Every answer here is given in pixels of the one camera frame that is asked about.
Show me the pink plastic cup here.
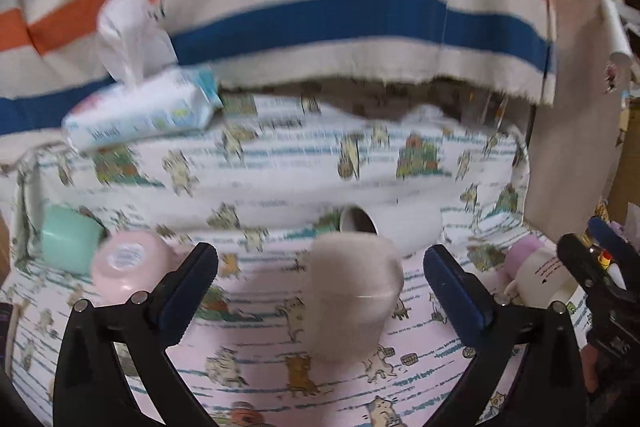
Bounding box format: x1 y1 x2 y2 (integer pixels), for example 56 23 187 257
91 230 194 306

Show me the beige plastic cup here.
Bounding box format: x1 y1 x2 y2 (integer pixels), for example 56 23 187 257
303 232 405 364

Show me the green plastic cup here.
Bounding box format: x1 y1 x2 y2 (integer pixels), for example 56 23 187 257
39 203 107 276

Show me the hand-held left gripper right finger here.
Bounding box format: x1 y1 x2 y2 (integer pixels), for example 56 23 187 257
423 244 587 427

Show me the beige cabinet side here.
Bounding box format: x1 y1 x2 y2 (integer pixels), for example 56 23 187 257
523 0 623 244

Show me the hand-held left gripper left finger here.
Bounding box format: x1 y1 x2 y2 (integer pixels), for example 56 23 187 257
52 243 219 427

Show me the tissue pack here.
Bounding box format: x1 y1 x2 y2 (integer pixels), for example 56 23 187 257
62 0 224 154

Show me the cat printed blanket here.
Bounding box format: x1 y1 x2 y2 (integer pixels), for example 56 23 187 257
0 91 592 427

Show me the white mug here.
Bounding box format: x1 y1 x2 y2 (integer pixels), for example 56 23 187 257
338 199 444 254

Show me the white cup with purple lid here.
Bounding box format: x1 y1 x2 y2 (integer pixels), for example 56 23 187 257
502 237 584 309

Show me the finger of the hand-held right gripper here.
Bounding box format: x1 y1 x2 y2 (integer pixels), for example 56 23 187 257
557 233 627 303
588 216 640 267

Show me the striped blanket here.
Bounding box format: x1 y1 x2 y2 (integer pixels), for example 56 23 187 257
0 0 559 154

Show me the white paper roll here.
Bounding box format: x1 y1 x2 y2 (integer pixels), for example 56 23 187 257
599 0 634 64

